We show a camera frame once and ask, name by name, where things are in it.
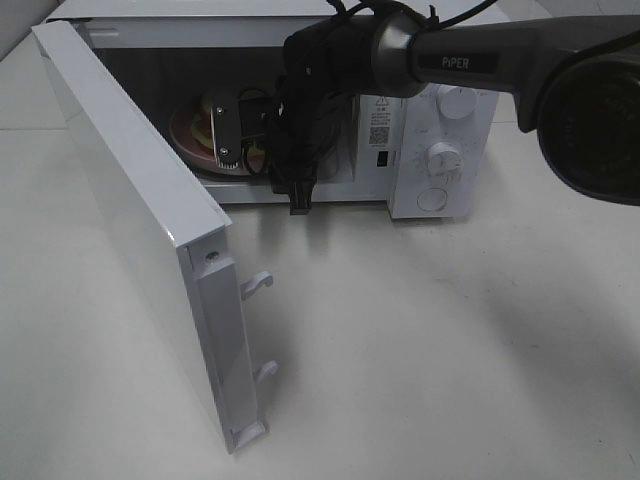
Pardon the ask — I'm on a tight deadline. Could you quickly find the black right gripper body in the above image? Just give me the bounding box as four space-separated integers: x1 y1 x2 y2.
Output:
267 75 354 215

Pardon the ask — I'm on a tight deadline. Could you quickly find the white bread sandwich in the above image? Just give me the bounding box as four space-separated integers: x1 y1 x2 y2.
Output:
190 89 271 164

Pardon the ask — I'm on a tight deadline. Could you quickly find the pink round plate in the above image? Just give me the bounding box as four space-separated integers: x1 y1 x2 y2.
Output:
169 96 266 177

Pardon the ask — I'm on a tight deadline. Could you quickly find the white timer knob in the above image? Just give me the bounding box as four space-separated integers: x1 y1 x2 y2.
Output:
425 142 463 182

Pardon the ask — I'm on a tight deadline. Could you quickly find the round white door button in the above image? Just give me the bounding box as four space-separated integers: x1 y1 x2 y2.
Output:
417 187 448 212

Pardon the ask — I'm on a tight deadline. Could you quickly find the white microwave door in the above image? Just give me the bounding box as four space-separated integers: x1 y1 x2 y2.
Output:
33 21 278 453

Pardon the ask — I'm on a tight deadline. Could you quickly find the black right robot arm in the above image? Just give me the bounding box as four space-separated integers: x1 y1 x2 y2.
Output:
266 1 639 214

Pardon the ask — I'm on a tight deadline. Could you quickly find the white warning label sticker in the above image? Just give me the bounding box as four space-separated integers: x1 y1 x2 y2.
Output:
368 96 392 147

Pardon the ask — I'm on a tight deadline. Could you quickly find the upper white power knob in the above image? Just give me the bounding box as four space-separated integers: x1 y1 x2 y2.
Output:
436 85 478 120

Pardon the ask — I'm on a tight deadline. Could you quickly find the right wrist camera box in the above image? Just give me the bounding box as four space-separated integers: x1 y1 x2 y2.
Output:
204 87 242 174

